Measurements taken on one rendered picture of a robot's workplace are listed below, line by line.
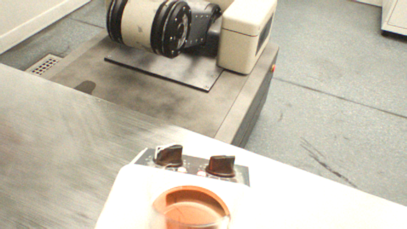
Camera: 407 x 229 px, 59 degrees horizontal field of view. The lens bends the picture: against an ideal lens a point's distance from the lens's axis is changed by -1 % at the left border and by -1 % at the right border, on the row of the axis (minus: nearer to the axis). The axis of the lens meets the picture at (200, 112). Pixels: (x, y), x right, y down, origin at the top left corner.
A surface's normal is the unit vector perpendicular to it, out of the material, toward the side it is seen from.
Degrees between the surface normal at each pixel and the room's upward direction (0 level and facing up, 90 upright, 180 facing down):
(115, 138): 0
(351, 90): 0
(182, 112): 0
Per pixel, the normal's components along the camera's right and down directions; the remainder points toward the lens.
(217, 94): 0.08, -0.76
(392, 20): -0.38, 0.58
